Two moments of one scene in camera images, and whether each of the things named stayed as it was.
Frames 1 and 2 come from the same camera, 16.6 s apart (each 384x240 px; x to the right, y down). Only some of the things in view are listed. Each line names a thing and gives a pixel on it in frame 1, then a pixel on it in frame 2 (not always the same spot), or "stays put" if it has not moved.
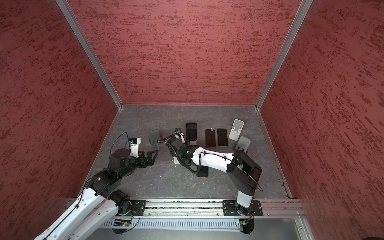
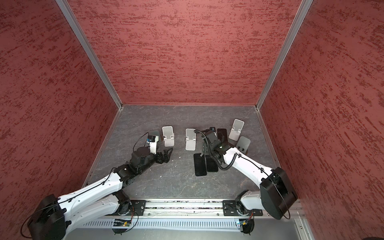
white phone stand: [236, 130] stays put
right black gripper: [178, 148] → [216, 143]
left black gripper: [150, 161] → [166, 156]
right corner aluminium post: [304, 9] stays put
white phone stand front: [176, 161] → [168, 134]
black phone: [222, 138] stays put
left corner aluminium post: [68, 12] stays put
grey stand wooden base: [243, 144] stays put
